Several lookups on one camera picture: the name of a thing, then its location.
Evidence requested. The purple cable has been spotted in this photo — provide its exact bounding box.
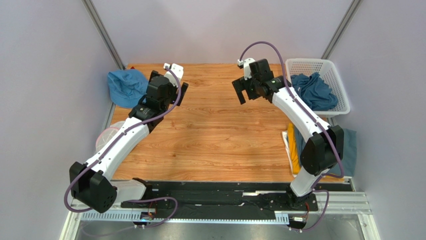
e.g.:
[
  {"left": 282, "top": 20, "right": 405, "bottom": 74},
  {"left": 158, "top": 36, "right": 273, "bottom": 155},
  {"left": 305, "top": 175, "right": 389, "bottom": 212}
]
[
  {"left": 63, "top": 64, "right": 183, "bottom": 229},
  {"left": 238, "top": 40, "right": 346, "bottom": 233}
]

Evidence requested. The white pink mesh laundry bag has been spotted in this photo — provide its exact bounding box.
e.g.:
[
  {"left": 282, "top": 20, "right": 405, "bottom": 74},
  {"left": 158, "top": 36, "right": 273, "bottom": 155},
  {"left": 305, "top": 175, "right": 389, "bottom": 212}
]
[{"left": 95, "top": 121, "right": 125, "bottom": 152}]

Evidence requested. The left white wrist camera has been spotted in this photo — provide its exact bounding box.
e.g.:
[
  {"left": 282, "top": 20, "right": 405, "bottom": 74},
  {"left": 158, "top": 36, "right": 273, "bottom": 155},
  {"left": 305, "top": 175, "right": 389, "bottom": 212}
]
[{"left": 163, "top": 63, "right": 184, "bottom": 87}]

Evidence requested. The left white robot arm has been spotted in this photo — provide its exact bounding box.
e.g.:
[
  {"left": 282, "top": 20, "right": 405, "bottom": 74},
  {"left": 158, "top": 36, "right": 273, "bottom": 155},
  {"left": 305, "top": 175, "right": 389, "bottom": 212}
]
[{"left": 63, "top": 64, "right": 189, "bottom": 213}]

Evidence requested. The folded yellow t shirt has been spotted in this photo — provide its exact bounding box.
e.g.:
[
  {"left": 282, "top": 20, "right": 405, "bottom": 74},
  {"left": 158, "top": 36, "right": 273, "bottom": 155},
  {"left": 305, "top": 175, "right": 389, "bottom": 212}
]
[{"left": 282, "top": 123, "right": 353, "bottom": 182}]

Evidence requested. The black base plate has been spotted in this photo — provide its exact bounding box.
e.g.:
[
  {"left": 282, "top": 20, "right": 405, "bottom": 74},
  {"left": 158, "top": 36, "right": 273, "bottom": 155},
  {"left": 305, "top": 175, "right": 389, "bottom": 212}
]
[{"left": 120, "top": 181, "right": 320, "bottom": 220}]

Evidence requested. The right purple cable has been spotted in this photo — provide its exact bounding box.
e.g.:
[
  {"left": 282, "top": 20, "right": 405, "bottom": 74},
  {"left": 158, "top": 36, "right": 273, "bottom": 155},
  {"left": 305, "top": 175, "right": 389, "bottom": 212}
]
[{"left": 238, "top": 40, "right": 346, "bottom": 233}]

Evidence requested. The grey-blue t shirt in basket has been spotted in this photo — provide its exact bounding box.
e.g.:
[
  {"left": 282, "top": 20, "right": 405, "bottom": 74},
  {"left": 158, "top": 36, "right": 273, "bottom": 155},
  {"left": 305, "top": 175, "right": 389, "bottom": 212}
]
[{"left": 290, "top": 72, "right": 339, "bottom": 111}]

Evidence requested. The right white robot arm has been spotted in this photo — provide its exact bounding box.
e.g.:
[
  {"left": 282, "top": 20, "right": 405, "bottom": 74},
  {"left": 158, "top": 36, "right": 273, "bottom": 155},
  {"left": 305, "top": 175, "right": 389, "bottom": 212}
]
[{"left": 232, "top": 58, "right": 344, "bottom": 209}]

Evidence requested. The grey-blue t shirt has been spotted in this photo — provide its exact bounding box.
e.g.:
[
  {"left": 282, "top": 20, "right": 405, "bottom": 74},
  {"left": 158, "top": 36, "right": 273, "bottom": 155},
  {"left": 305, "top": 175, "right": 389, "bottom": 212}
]
[
  {"left": 290, "top": 125, "right": 358, "bottom": 178},
  {"left": 290, "top": 72, "right": 339, "bottom": 111}
]

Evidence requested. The aluminium frame rail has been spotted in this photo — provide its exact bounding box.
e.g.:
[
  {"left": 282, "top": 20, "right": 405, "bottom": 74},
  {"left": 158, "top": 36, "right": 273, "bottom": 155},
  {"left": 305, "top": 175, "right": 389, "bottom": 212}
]
[{"left": 60, "top": 181, "right": 380, "bottom": 240}]

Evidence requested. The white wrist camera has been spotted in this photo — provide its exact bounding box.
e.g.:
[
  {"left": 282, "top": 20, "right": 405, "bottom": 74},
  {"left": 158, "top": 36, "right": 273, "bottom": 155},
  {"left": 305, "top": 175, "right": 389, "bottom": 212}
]
[
  {"left": 163, "top": 63, "right": 184, "bottom": 87},
  {"left": 237, "top": 58, "right": 255, "bottom": 80}
]

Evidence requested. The white plastic basket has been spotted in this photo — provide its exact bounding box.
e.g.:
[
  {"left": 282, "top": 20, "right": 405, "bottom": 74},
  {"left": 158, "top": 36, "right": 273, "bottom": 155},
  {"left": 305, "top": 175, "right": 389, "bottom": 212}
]
[{"left": 285, "top": 58, "right": 351, "bottom": 118}]

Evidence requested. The right aluminium corner post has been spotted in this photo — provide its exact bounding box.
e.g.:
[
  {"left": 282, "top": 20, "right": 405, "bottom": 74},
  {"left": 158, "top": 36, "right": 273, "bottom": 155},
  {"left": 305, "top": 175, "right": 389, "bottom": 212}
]
[{"left": 321, "top": 0, "right": 363, "bottom": 60}]

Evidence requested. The blue bucket hat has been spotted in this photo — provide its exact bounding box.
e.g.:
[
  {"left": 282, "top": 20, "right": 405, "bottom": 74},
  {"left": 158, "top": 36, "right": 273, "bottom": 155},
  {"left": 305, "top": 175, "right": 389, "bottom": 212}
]
[{"left": 107, "top": 69, "right": 149, "bottom": 109}]

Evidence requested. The aluminium corner post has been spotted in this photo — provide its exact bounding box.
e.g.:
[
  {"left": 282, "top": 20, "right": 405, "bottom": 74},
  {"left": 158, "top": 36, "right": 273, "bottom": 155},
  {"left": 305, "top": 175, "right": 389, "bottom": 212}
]
[
  {"left": 321, "top": 0, "right": 363, "bottom": 60},
  {"left": 82, "top": 0, "right": 126, "bottom": 70}
]

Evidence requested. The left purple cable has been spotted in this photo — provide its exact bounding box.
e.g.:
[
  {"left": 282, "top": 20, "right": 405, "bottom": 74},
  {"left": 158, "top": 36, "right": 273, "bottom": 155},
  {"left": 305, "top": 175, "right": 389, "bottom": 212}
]
[{"left": 63, "top": 64, "right": 183, "bottom": 229}]

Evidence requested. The folded white t shirt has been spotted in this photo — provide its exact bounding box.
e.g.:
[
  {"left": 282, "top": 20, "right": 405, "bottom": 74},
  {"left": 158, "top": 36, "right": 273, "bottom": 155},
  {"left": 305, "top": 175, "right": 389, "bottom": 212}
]
[{"left": 281, "top": 130, "right": 353, "bottom": 182}]

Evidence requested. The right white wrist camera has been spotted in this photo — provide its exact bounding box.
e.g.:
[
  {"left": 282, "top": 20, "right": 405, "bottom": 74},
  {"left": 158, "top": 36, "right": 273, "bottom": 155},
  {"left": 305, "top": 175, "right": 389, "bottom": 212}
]
[{"left": 237, "top": 58, "right": 255, "bottom": 80}]

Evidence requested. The left aluminium corner post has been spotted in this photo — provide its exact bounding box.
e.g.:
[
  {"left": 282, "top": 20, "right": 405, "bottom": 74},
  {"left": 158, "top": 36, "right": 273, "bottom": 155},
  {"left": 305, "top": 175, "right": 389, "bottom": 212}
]
[{"left": 82, "top": 0, "right": 126, "bottom": 70}]

